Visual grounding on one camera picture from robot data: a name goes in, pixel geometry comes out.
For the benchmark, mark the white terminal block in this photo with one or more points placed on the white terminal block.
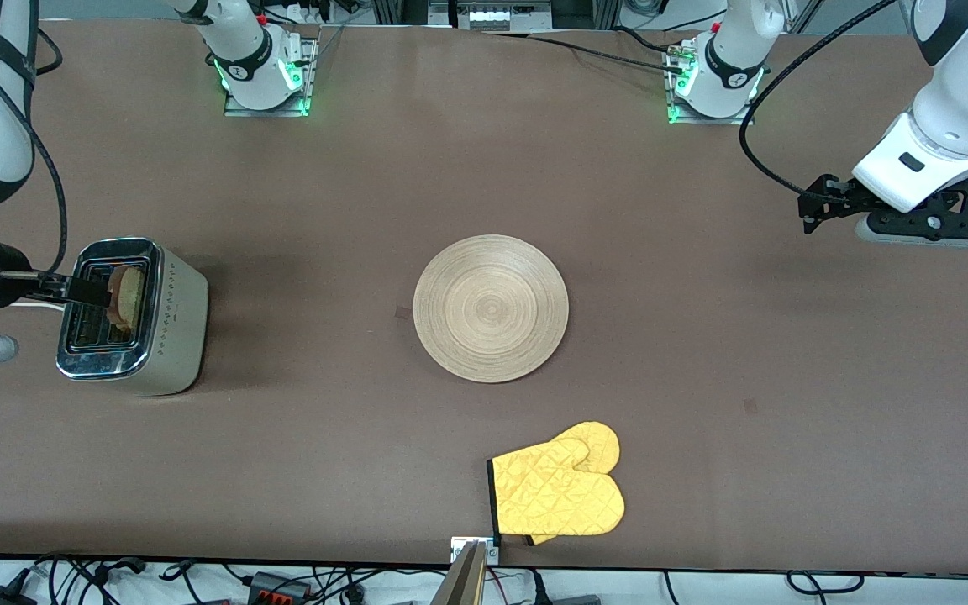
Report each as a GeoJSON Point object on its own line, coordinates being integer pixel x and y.
{"type": "Point", "coordinates": [492, 17]}

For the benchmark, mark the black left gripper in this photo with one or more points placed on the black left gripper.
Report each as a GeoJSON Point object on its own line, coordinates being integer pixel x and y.
{"type": "Point", "coordinates": [837, 202]}

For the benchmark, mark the aluminium profile bar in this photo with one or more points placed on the aluminium profile bar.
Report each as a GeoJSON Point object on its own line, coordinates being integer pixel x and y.
{"type": "Point", "coordinates": [463, 584]}

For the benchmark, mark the small metal mounting bracket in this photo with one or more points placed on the small metal mounting bracket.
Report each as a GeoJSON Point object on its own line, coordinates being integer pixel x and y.
{"type": "Point", "coordinates": [456, 550]}

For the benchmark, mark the black box orange connectors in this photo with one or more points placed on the black box orange connectors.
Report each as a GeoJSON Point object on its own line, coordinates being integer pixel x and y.
{"type": "Point", "coordinates": [270, 582]}

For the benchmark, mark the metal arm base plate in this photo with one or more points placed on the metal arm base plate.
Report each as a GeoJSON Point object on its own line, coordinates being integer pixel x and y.
{"type": "Point", "coordinates": [236, 109]}
{"type": "Point", "coordinates": [744, 120]}

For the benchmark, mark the white power strip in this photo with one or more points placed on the white power strip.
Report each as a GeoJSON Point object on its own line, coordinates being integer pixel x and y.
{"type": "Point", "coordinates": [312, 13]}

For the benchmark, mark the brown bread slice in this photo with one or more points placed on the brown bread slice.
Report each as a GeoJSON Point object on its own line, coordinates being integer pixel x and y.
{"type": "Point", "coordinates": [127, 298]}

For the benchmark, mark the black power adaptor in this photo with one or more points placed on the black power adaptor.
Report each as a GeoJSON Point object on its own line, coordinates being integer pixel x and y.
{"type": "Point", "coordinates": [1, 598]}

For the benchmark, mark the yellow quilted oven mitt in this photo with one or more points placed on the yellow quilted oven mitt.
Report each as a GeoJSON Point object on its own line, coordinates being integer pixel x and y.
{"type": "Point", "coordinates": [560, 496]}

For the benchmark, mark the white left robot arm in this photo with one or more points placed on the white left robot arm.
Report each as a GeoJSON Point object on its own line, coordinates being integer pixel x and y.
{"type": "Point", "coordinates": [963, 101]}

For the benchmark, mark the silver two-slot toaster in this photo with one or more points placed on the silver two-slot toaster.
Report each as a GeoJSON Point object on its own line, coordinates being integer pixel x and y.
{"type": "Point", "coordinates": [173, 328]}

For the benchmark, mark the round wooden plate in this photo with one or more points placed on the round wooden plate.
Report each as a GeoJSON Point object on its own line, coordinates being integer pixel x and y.
{"type": "Point", "coordinates": [492, 311]}

